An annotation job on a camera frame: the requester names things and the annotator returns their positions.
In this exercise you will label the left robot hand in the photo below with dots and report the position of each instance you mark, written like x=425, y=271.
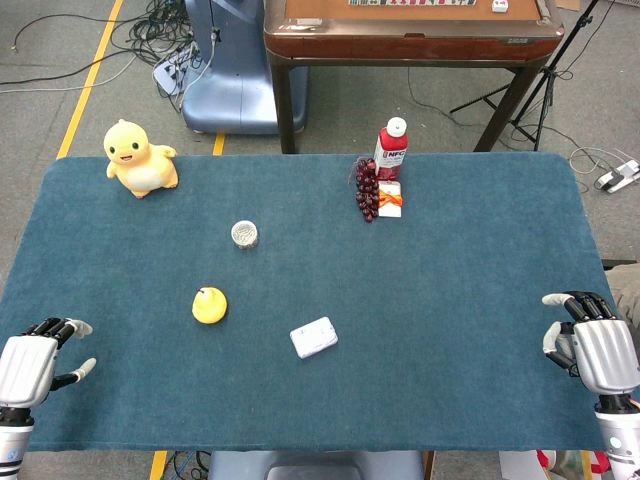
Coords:
x=25, y=367

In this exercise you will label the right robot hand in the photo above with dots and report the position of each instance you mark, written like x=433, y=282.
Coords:
x=602, y=352

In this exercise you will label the yellow round fruit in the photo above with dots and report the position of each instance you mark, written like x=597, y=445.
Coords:
x=209, y=305

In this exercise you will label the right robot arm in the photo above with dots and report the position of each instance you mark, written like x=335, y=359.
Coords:
x=620, y=435

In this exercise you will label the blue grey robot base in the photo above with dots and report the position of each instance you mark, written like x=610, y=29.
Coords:
x=235, y=70

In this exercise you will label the yellow duck plush toy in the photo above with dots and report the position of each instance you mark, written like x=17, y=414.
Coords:
x=140, y=160

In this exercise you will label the white rectangular box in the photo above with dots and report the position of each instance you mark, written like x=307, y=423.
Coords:
x=313, y=337

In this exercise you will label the white power strip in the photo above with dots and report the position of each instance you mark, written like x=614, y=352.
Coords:
x=175, y=70
x=619, y=176

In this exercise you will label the small silver patterned cup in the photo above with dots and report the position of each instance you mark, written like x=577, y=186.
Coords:
x=244, y=234

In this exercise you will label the white card orange ribbon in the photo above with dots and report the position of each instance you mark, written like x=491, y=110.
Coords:
x=389, y=199

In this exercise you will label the black tripod stand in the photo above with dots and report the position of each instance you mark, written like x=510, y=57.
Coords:
x=545, y=75

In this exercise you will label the blue table cloth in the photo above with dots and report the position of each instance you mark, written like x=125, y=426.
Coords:
x=320, y=310

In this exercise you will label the dark red grape bunch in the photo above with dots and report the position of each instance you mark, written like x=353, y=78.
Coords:
x=366, y=190

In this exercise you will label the red juice bottle white cap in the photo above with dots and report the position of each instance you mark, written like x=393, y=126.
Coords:
x=391, y=150

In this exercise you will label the grey robot torso base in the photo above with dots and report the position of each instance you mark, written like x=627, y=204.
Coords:
x=315, y=466

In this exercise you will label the white mahjong tile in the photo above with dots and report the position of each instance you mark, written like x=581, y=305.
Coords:
x=499, y=5

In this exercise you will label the brown mahjong table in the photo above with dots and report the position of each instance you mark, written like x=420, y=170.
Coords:
x=410, y=40

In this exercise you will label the row of mahjong tiles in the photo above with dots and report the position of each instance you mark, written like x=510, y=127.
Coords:
x=412, y=2

